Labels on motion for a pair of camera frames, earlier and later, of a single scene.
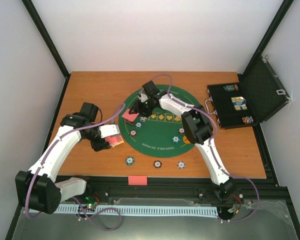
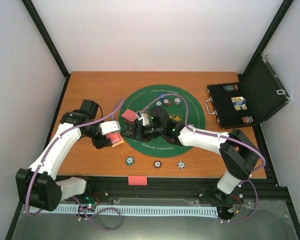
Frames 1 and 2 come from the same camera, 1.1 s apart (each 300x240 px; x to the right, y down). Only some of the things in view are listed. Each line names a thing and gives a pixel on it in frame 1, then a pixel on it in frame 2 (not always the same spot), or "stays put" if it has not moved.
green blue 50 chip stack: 129,160 stays put
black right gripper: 137,107 → 133,127
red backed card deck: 113,139 stays put
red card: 137,180 stays put
